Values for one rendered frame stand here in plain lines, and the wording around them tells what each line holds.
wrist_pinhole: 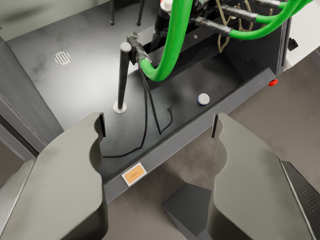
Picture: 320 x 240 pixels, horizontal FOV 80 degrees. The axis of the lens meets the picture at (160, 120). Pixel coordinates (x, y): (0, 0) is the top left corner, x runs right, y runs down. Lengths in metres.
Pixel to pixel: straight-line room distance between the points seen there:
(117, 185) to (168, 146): 0.15
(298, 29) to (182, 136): 0.54
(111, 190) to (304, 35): 0.76
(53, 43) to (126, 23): 0.25
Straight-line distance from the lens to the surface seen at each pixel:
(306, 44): 0.83
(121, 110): 0.60
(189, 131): 0.51
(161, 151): 0.48
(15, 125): 0.33
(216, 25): 0.46
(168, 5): 0.42
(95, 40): 0.71
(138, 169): 0.46
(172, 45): 0.17
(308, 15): 0.90
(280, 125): 2.05
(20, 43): 0.74
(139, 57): 0.29
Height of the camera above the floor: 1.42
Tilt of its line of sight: 72 degrees down
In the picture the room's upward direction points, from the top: 47 degrees clockwise
